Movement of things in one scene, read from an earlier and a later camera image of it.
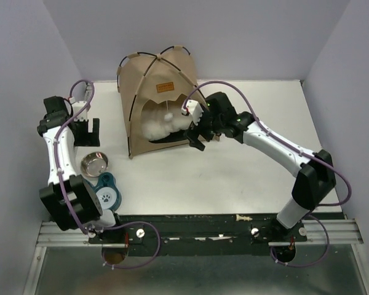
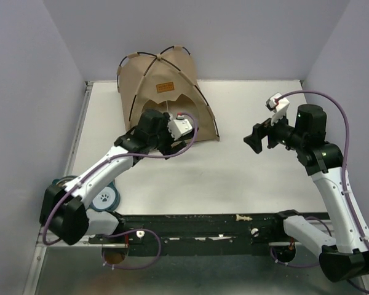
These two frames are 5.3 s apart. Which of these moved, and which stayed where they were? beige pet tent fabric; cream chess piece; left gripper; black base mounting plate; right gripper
Moved: right gripper; left gripper
Stayed: beige pet tent fabric; cream chess piece; black base mounting plate
